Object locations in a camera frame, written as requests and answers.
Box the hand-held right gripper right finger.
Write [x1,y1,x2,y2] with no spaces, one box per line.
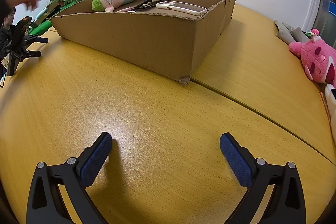
[219,133,307,224]

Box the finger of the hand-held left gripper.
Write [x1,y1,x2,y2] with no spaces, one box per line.
[26,35,49,44]
[25,49,42,59]

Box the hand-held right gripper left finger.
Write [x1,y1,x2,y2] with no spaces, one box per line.
[26,132,113,224]

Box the brown cardboard box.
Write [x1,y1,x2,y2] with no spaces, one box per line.
[47,0,237,86]

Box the white clear phone case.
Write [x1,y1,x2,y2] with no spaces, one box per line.
[156,0,208,17]

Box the black tablet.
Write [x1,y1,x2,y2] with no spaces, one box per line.
[39,1,60,24]

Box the white plush toy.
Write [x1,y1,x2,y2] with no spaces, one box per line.
[324,84,336,140]

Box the pink bear plush toy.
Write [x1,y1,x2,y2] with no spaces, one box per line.
[289,28,336,84]

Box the grey cloth bag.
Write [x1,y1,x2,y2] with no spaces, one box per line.
[274,20,311,43]

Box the blue door sign band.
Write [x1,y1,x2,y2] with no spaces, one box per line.
[323,0,336,16]

